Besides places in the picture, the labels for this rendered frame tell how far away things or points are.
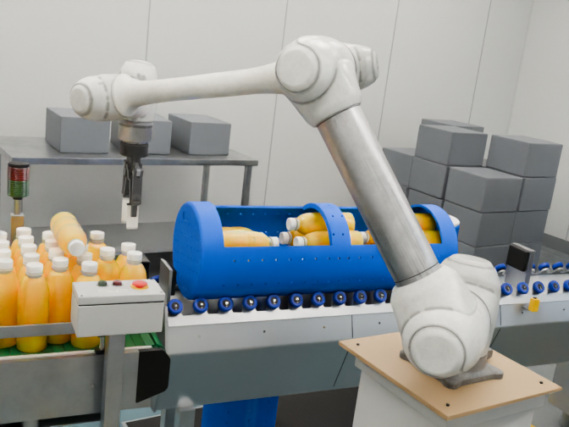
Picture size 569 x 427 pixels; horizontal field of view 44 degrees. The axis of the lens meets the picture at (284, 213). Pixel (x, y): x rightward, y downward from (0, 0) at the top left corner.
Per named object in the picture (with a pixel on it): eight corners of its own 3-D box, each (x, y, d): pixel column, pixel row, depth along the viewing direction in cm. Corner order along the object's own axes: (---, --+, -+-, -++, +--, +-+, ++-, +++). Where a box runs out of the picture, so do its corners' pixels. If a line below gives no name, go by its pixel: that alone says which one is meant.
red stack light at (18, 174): (30, 181, 212) (30, 169, 211) (8, 180, 209) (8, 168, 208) (28, 176, 217) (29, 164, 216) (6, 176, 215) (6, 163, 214)
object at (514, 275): (527, 291, 258) (536, 251, 255) (519, 291, 257) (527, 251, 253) (508, 281, 267) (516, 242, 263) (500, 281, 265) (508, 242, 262)
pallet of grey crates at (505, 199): (533, 290, 568) (565, 144, 539) (464, 299, 524) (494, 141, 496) (430, 245, 665) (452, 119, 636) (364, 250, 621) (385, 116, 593)
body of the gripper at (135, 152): (152, 144, 185) (150, 179, 188) (145, 139, 193) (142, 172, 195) (124, 143, 182) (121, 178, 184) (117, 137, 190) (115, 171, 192)
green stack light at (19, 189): (30, 197, 213) (30, 181, 212) (7, 197, 210) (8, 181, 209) (28, 192, 218) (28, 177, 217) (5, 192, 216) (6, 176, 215)
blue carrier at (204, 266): (455, 296, 229) (462, 208, 226) (199, 310, 192) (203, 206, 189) (405, 279, 255) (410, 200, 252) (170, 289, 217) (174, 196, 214)
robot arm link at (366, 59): (310, 47, 170) (289, 44, 157) (383, 36, 162) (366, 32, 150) (316, 102, 171) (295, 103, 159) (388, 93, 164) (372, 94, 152)
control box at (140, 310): (162, 332, 169) (165, 291, 167) (76, 338, 160) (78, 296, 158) (151, 315, 178) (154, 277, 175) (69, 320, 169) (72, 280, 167)
